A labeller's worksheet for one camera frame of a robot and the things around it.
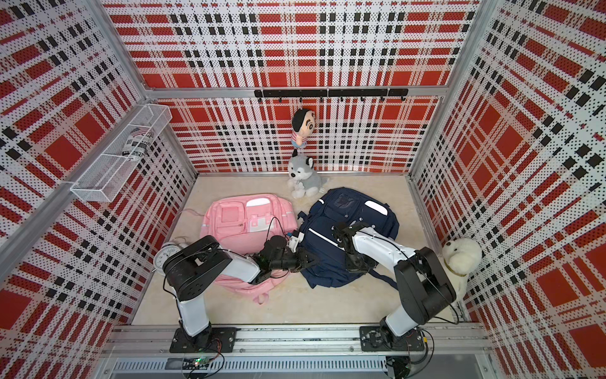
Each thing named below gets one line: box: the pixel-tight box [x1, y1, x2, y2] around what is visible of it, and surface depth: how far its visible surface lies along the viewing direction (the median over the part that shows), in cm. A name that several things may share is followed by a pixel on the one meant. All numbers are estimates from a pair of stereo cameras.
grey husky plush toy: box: [287, 148, 326, 199], surface depth 103 cm
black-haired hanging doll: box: [291, 108, 316, 149], surface depth 93 cm
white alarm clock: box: [151, 236, 189, 276], surface depth 91 cm
